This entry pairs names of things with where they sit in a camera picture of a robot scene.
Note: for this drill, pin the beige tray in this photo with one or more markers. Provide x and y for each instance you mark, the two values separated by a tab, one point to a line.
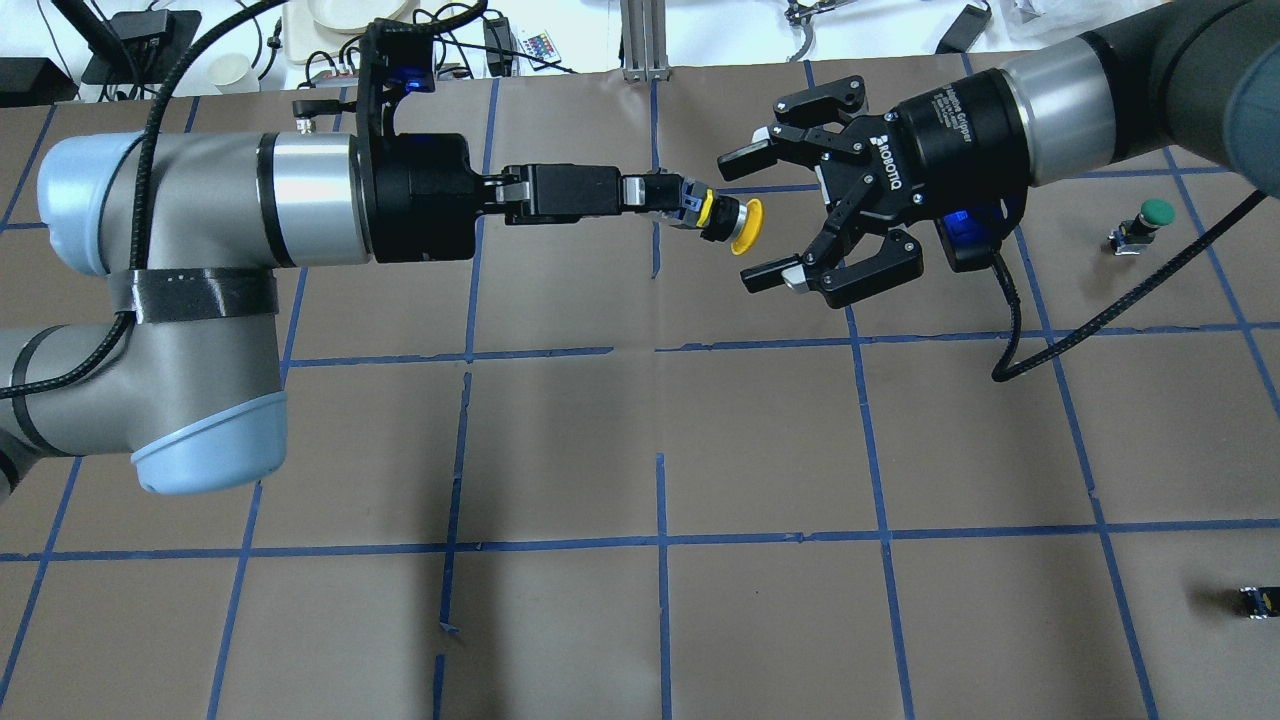
301	37

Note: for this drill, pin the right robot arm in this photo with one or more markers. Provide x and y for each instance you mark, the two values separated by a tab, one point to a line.
1196	74

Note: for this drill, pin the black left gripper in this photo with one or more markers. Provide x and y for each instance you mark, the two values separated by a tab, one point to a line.
428	198

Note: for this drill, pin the small black contact block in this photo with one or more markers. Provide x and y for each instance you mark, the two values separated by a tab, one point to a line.
1259	602

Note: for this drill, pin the beige round plate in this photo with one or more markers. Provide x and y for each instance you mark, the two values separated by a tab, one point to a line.
350	17

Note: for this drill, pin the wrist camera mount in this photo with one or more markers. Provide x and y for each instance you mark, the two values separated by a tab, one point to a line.
396	60
971	238

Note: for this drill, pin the aluminium frame post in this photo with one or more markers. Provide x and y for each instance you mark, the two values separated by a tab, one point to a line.
644	55

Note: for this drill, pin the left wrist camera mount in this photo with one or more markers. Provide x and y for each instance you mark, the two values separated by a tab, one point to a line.
396	60

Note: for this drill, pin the green push button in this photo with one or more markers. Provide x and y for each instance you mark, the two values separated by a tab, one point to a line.
1133	237

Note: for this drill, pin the remote control with coloured keys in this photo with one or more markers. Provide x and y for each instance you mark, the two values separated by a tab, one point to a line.
540	47

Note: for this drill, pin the black tripod base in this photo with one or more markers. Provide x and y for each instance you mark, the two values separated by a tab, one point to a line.
139	48

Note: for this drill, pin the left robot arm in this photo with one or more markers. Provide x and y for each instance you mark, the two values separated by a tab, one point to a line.
192	393

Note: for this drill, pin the white paper cup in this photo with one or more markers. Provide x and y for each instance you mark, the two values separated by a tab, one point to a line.
232	73

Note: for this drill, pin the yellow push button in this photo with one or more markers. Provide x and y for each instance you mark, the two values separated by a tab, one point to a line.
717	217

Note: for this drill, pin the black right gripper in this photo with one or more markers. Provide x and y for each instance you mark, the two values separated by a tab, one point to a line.
950	128

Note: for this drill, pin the black power adapter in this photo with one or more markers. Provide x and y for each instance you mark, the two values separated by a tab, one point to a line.
500	46

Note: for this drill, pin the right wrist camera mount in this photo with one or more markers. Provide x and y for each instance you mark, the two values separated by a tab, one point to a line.
971	238

